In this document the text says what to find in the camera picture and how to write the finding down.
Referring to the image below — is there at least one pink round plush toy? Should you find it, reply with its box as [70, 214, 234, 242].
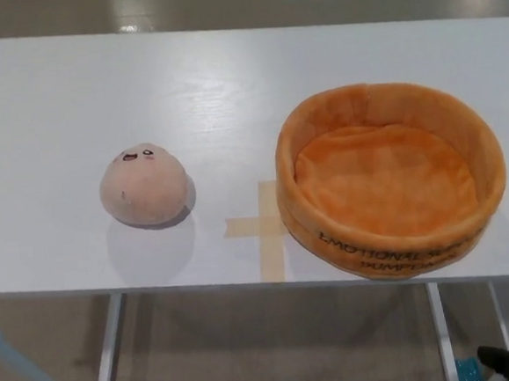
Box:
[96, 136, 193, 231]

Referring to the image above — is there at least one orange plush round basket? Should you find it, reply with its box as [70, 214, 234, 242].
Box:
[267, 72, 509, 290]

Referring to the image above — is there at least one white metal table leg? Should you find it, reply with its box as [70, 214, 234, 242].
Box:
[424, 279, 462, 381]
[86, 291, 135, 381]
[485, 277, 509, 365]

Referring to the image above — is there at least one light blue metal bar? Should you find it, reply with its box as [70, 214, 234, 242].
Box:
[0, 319, 67, 381]

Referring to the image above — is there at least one short beige tape strip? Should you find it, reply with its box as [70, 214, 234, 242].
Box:
[224, 213, 291, 239]

